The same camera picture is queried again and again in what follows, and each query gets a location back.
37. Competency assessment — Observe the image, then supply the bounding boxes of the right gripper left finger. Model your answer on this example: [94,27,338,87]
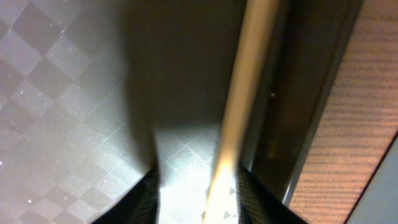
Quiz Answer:
[93,169,160,224]

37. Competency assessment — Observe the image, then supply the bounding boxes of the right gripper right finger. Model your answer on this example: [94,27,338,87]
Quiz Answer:
[237,166,307,224]

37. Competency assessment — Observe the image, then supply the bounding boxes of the wooden chopstick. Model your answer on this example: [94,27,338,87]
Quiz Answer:
[203,0,280,224]

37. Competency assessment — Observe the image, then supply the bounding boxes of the dark brown serving tray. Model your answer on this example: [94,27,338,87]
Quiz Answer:
[0,0,364,224]

